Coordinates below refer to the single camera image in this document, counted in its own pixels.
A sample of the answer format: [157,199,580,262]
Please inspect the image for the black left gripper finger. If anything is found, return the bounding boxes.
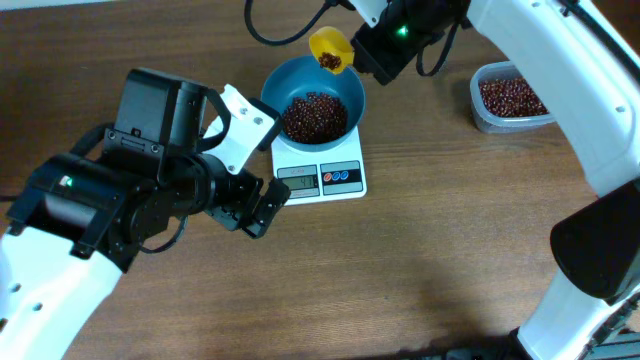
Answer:
[262,178,291,220]
[241,197,280,239]

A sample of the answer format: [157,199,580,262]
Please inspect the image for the yellow plastic scoop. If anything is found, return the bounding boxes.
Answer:
[309,26,355,75]

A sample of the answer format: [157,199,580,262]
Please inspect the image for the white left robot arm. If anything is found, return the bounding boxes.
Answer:
[1,68,290,359]

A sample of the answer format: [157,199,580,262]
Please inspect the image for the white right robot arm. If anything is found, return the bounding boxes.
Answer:
[352,0,639,359]

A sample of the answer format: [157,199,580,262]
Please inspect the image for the red beans in scoop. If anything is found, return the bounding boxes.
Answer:
[317,52,342,71]

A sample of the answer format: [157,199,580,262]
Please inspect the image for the white digital kitchen scale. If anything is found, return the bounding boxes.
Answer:
[272,127,368,206]

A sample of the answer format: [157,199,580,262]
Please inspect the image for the blue plastic bowl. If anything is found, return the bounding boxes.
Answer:
[260,55,366,153]

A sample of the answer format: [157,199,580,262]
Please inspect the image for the red beans in bowl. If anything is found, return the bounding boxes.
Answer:
[282,92,348,145]

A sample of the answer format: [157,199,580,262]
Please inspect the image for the red adzuki beans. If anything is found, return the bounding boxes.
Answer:
[479,77,549,118]

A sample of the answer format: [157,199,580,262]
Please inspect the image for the clear plastic container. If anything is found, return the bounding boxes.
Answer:
[470,61,555,134]

